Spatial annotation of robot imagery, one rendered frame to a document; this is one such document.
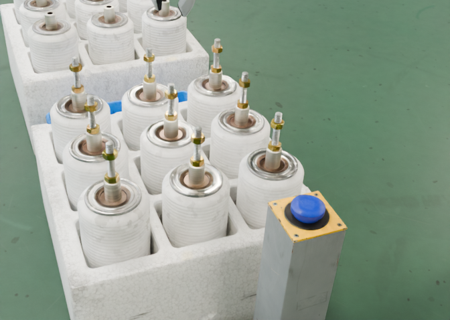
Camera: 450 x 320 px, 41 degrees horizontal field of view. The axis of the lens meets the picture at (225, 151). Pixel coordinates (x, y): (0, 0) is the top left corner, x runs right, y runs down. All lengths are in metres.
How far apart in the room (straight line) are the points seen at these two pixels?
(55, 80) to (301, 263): 0.71
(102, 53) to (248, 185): 0.54
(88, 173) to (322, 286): 0.36
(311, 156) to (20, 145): 0.63
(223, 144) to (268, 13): 1.08
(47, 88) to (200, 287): 0.56
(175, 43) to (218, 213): 0.56
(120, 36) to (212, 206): 0.55
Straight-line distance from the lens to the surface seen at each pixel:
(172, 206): 0.84
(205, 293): 0.91
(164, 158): 0.91
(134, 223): 0.81
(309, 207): 0.71
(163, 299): 0.88
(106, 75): 1.27
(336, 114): 1.51
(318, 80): 1.64
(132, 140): 1.05
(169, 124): 0.92
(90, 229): 0.82
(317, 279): 0.76
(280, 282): 0.75
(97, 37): 1.28
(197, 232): 0.86
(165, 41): 1.31
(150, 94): 1.02
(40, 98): 1.27
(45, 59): 1.27
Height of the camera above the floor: 0.79
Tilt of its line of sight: 36 degrees down
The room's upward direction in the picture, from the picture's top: 4 degrees clockwise
